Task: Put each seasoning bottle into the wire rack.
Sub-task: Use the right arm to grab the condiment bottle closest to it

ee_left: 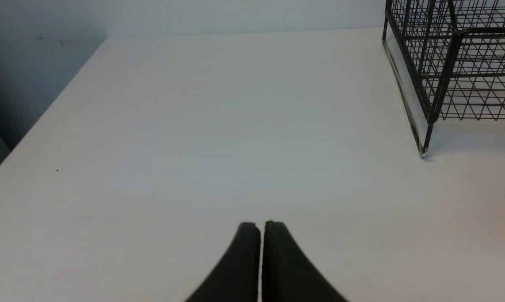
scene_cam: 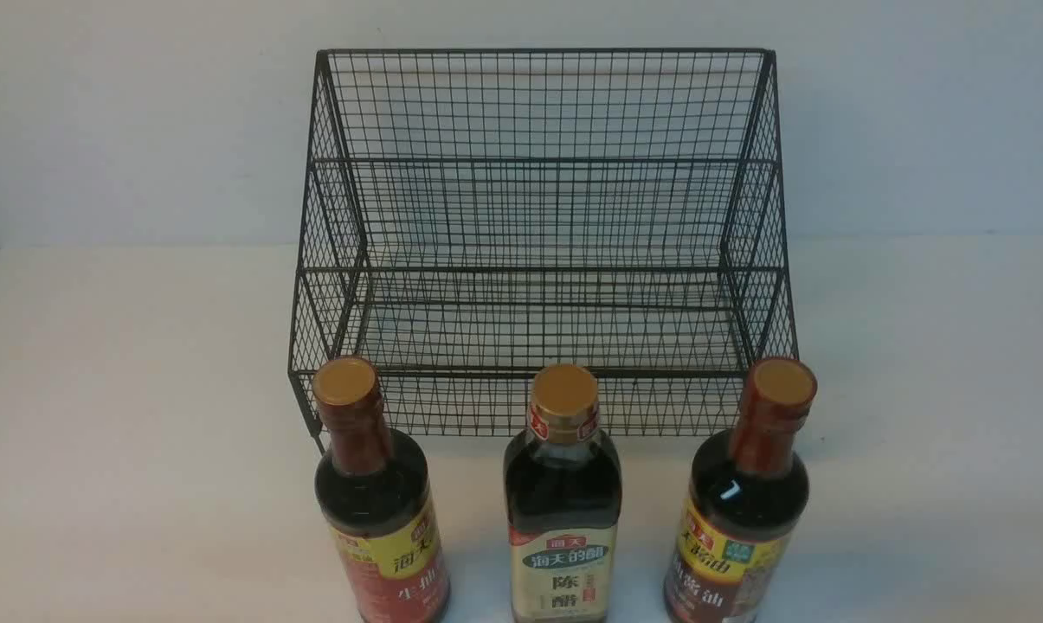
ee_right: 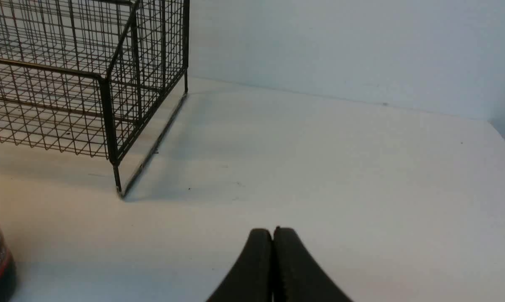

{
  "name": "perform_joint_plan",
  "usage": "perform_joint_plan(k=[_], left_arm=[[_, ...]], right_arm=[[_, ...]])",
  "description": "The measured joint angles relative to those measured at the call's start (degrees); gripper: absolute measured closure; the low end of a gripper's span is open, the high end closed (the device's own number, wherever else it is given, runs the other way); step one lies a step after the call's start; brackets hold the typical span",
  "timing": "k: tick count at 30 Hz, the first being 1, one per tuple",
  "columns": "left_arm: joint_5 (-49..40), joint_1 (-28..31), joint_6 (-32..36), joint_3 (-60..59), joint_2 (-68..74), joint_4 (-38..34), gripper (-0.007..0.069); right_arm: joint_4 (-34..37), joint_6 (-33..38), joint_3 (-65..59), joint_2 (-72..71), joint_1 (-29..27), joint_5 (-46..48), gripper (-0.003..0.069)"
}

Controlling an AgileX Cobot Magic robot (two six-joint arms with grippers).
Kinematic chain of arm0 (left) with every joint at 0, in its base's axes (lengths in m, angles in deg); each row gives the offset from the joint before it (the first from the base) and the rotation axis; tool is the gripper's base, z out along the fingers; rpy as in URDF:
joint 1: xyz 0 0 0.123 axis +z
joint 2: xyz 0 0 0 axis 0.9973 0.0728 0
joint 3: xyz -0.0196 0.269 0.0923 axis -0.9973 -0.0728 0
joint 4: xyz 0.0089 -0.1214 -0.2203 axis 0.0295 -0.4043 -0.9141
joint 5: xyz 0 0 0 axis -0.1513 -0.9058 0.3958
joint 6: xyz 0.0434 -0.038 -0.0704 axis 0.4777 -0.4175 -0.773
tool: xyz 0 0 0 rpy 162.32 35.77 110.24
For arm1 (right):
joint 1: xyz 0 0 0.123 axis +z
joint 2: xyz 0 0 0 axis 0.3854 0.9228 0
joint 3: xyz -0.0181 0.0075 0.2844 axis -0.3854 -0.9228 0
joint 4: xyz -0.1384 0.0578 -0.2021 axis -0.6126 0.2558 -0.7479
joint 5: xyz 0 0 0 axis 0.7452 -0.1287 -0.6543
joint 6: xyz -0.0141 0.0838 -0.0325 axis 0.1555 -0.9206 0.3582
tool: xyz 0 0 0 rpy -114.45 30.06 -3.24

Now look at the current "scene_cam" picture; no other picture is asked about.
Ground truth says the black wire mesh rack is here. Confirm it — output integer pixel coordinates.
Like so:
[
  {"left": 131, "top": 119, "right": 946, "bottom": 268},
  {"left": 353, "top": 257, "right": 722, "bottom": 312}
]
[{"left": 287, "top": 47, "right": 799, "bottom": 451}]

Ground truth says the soy sauce bottle brown label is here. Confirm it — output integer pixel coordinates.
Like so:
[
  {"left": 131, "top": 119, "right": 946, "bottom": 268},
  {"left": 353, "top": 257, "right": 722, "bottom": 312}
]
[{"left": 663, "top": 357, "right": 818, "bottom": 622}]

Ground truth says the vinegar bottle cream label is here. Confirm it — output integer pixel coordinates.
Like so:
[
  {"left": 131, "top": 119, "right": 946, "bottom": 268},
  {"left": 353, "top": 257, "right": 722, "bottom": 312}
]
[{"left": 504, "top": 363, "right": 621, "bottom": 622}]

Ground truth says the soy sauce bottle red label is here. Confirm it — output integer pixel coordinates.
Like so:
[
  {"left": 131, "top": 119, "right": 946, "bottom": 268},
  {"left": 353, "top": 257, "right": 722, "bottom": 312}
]
[{"left": 312, "top": 356, "right": 451, "bottom": 622}]

